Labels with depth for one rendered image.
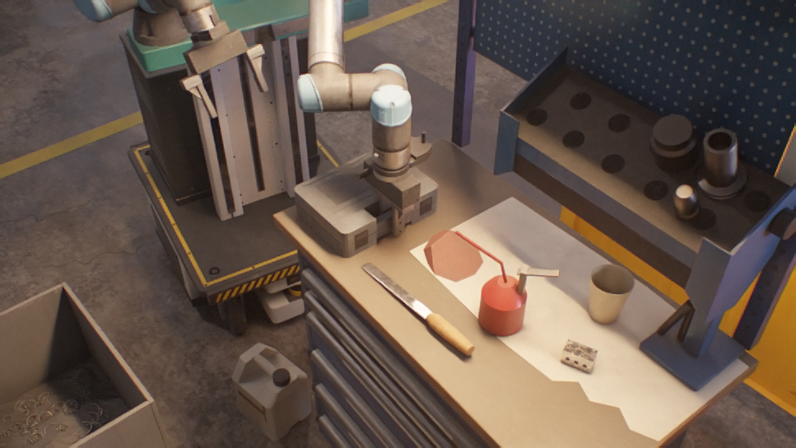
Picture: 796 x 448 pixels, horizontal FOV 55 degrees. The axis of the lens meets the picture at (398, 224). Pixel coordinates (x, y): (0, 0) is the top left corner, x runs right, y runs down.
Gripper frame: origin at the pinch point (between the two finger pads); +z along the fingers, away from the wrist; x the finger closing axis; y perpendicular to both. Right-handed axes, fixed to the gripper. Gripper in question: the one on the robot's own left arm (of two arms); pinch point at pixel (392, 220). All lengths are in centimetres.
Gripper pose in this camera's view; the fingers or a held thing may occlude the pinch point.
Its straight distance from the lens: 162.8
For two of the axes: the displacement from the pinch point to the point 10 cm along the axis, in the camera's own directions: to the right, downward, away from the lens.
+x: 6.2, 5.2, -5.9
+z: 0.0, 7.5, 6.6
